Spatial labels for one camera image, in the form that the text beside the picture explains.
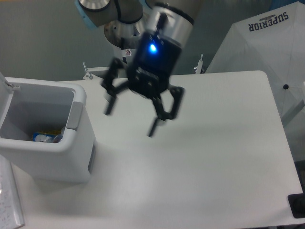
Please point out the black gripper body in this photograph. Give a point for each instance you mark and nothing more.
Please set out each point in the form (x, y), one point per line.
(152, 65)

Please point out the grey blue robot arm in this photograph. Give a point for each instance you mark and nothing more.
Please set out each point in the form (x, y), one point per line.
(125, 21)

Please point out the white open trash can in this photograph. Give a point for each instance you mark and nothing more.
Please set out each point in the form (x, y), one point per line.
(28, 106)

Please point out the blue yellow snack wrapper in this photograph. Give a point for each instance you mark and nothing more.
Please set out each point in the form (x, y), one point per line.
(54, 136)

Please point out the white superior umbrella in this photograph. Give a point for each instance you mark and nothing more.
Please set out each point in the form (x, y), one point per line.
(272, 42)

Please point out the black device at edge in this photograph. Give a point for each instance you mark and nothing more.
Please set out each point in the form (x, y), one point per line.
(297, 205)

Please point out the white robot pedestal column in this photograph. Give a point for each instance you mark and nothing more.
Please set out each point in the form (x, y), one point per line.
(126, 56)

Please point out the white metal base bracket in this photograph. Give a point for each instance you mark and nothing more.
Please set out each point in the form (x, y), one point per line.
(99, 72)

